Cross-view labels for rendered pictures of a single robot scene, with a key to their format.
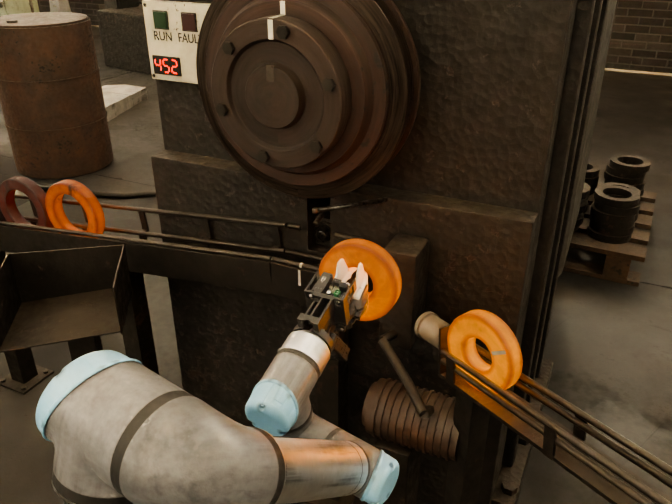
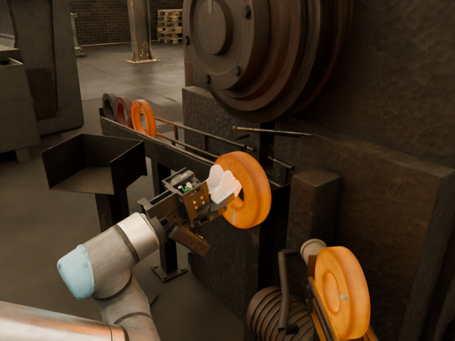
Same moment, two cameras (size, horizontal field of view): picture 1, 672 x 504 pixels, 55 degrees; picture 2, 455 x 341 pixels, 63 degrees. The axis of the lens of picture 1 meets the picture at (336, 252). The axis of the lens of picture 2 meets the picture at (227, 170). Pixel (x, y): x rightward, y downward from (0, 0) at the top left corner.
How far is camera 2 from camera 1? 0.60 m
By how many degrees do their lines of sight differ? 25
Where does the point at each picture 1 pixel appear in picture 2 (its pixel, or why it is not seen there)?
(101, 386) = not seen: outside the picture
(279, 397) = (76, 264)
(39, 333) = (76, 184)
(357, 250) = (234, 160)
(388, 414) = (262, 319)
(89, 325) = (103, 187)
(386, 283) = (252, 196)
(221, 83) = (186, 18)
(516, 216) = (427, 168)
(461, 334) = (323, 266)
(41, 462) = not seen: hidden behind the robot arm
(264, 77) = (206, 9)
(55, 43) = not seen: hidden behind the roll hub
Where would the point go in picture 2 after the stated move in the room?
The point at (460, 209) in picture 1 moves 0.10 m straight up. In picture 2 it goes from (372, 152) to (380, 107)
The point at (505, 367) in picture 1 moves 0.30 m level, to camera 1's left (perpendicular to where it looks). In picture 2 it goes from (347, 315) to (189, 258)
